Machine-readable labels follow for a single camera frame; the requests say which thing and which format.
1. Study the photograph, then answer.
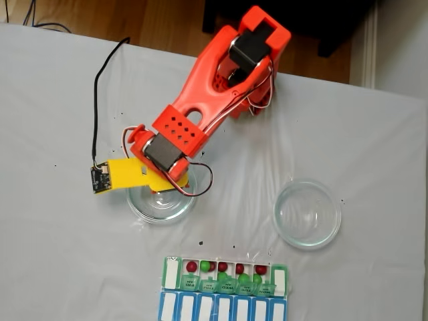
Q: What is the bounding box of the black furniture piece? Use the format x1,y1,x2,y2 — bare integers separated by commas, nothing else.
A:
202,0,381,58

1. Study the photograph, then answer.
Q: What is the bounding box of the black camera cable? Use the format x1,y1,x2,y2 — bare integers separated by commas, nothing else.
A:
91,36,131,168

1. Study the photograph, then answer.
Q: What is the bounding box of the thin servo wire loop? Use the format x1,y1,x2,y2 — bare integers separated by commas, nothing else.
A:
172,162,214,197

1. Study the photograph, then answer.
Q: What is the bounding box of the clear glass bowl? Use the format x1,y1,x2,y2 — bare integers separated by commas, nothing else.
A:
273,179,342,251
126,167,197,224

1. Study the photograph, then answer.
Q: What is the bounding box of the pale grey tablecloth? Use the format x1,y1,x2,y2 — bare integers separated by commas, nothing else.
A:
0,23,428,321

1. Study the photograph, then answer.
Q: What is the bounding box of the blue-lidded weekly pill organizer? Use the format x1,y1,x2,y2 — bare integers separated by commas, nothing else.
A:
157,289,288,321

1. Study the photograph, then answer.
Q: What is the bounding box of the green-lidded weekly pill organizer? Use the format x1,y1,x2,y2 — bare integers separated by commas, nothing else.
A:
162,255,290,297

